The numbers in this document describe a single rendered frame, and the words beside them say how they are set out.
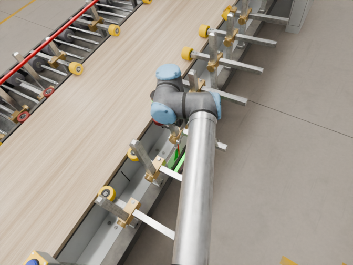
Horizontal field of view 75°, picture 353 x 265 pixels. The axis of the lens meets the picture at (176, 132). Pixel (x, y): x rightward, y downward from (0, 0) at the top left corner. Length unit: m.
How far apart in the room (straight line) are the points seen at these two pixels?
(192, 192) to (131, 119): 0.87
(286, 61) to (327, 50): 0.47
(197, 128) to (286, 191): 1.53
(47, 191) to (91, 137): 0.35
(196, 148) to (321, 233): 1.60
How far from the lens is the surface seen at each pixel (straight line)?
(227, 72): 1.80
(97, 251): 1.48
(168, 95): 0.77
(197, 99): 0.75
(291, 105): 2.58
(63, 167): 1.40
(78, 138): 1.45
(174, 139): 1.27
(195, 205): 0.58
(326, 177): 2.27
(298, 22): 3.34
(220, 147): 1.23
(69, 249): 1.40
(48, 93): 1.83
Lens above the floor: 1.95
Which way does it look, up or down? 56 degrees down
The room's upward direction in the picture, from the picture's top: 16 degrees counter-clockwise
